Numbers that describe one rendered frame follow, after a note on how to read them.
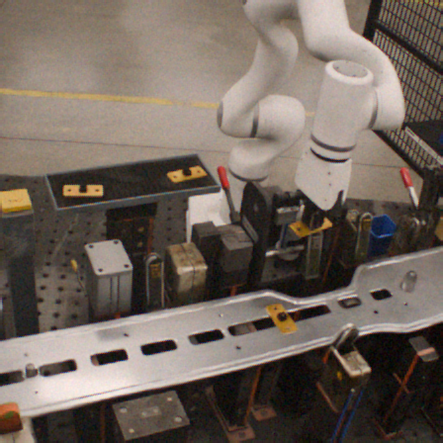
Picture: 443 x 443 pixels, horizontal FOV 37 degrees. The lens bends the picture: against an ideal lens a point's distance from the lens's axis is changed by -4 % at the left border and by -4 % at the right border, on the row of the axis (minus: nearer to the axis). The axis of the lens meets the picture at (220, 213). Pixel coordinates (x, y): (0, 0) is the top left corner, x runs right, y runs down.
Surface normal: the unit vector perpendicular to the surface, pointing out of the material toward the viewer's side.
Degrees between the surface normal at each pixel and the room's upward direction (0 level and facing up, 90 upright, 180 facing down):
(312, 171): 91
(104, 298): 90
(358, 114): 89
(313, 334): 0
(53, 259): 0
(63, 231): 0
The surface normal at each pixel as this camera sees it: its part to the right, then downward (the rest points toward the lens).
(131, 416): 0.12, -0.79
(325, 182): -0.76, 0.30
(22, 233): 0.39, 0.59
